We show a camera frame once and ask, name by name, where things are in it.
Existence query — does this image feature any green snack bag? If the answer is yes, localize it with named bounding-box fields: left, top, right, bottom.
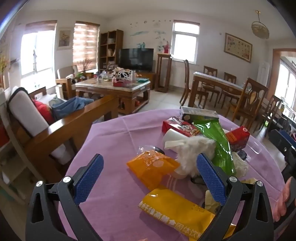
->
left=193, top=119, right=236, bottom=176

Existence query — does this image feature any yellow drink powder packet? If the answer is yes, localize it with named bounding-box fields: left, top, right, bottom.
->
left=138, top=188, right=236, bottom=241

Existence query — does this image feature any small red carton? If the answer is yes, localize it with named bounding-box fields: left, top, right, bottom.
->
left=226, top=126, right=250, bottom=152

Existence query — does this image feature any white tissue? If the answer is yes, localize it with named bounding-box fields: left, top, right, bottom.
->
left=176, top=135, right=216, bottom=177

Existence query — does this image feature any orange snack packet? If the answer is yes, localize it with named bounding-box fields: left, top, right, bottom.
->
left=126, top=150, right=180, bottom=191

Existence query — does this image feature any white plastic bottle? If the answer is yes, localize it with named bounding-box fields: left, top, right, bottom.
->
left=163, top=129, right=188, bottom=152

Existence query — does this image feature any grey green box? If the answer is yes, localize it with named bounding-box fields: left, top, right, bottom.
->
left=178, top=106, right=219, bottom=123

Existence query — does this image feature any red snack box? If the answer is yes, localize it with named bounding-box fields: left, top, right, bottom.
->
left=162, top=116, right=200, bottom=137

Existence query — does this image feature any person right hand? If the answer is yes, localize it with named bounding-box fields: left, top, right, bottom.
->
left=273, top=177, right=293, bottom=222

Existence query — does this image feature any purple tablecloth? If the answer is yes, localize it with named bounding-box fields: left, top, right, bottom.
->
left=66, top=109, right=285, bottom=240

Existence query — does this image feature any wooden sofa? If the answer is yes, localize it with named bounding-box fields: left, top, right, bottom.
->
left=5, top=86, right=120, bottom=183

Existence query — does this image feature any wooden dining chair front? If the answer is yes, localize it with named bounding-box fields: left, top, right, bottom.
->
left=225, top=78, right=268, bottom=131

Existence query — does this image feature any wooden dining table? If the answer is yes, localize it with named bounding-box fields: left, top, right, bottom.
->
left=188, top=72, right=243, bottom=108

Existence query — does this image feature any wooden coffee table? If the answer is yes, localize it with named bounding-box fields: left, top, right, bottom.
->
left=75, top=78, right=151, bottom=115

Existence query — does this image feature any framed floral picture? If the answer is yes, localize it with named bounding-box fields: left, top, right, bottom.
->
left=224, top=33, right=253, bottom=63

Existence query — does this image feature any tall wooden plant stand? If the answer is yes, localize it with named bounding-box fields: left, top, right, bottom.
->
left=154, top=53, right=172, bottom=93

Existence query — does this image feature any black television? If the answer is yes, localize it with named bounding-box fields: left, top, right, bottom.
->
left=118, top=48, right=154, bottom=72

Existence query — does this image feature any wooden bookshelf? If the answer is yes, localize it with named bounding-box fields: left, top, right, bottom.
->
left=98, top=29, right=124, bottom=71

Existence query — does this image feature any hanging ceiling lamp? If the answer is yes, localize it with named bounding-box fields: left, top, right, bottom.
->
left=251, top=10, right=269, bottom=40

